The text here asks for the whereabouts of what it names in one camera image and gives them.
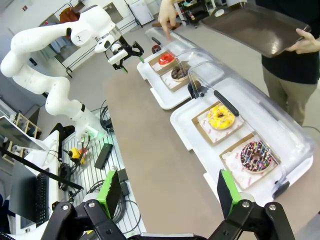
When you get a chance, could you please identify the black coiled cable bundle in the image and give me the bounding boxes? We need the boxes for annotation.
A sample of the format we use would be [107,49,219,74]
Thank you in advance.
[99,99,115,131]

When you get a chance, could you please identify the slotted metal mounting table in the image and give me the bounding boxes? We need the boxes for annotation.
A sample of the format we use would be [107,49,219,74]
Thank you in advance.
[59,109,148,235]

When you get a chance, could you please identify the white printed paper liner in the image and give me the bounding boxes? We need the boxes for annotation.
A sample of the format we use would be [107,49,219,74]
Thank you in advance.
[221,147,280,190]
[162,73,190,90]
[197,106,245,143]
[151,58,176,73]

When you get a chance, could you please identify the black keyboard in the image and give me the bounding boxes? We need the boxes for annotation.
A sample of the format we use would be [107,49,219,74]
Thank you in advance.
[34,172,50,227]

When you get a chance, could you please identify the person in black shirt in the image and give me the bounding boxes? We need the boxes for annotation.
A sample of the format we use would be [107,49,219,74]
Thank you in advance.
[261,23,320,127]

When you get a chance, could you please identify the dark brown serving tray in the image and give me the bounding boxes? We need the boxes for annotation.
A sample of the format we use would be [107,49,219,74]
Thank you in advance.
[199,4,312,59]

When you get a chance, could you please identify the dark computer monitor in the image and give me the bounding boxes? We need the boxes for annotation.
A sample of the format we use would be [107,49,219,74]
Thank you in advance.
[9,161,51,223]

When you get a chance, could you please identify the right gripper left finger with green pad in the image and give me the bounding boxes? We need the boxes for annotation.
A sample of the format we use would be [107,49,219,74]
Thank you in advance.
[47,168,126,240]

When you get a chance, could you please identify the chocolate crumble donut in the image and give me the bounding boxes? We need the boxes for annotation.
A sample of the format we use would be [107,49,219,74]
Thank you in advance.
[170,65,191,82]

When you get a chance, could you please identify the person's right hand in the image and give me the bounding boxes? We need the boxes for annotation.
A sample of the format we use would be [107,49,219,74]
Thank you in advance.
[157,0,185,41]

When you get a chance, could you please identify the white display case base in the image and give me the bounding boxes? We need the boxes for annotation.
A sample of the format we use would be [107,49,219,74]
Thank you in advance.
[136,27,226,111]
[169,98,315,201]

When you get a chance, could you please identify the wooden shelf unit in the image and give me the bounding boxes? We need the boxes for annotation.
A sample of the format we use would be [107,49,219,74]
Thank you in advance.
[0,112,43,166]

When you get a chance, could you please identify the chocolate donut with coloured sprinkles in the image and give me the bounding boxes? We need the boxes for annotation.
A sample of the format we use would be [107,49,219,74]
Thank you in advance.
[239,140,275,175]

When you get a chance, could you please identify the clear display case lid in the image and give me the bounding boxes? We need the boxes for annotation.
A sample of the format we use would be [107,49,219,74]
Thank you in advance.
[144,26,226,98]
[187,61,316,200]

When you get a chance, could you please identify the grey tilted screen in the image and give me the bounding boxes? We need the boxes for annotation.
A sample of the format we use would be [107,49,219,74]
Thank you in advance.
[0,116,50,152]

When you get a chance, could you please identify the yellow emergency stop button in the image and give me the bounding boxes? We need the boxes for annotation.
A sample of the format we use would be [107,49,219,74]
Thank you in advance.
[68,147,88,166]

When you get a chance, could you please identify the black rectangular box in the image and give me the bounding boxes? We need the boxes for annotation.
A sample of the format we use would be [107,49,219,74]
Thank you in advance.
[94,143,114,169]

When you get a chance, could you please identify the chocolate sprinkled donut right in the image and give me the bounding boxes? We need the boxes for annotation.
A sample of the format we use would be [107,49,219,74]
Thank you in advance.
[219,133,282,191]

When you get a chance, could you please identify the yellow glazed donut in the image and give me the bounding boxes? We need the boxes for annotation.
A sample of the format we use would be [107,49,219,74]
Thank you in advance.
[207,104,236,131]

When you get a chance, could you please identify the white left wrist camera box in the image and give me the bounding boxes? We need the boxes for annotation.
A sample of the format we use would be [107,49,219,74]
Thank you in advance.
[107,48,128,65]

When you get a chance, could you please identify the red glazed donut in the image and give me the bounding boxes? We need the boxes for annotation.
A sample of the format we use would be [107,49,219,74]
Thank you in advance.
[158,53,175,66]
[147,52,177,76]

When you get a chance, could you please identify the white cabinet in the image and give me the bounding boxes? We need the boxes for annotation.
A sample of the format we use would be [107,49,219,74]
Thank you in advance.
[128,0,155,26]

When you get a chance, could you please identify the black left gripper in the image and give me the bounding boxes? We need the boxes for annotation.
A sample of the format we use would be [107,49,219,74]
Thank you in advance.
[112,41,145,75]

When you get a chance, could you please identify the black power adapter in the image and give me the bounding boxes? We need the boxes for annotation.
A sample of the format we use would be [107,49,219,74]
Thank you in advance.
[117,169,131,196]

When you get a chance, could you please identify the person's left hand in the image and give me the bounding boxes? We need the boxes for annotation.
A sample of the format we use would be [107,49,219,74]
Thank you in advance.
[284,28,320,55]

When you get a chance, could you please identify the long black rod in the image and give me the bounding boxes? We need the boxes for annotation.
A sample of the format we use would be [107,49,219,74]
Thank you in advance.
[0,146,84,191]

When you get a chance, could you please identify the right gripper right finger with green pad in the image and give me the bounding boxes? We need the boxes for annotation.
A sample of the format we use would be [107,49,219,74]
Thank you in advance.
[207,169,296,240]

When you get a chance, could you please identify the brown cardboard donut tray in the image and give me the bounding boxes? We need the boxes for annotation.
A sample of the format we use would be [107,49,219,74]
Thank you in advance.
[191,101,246,146]

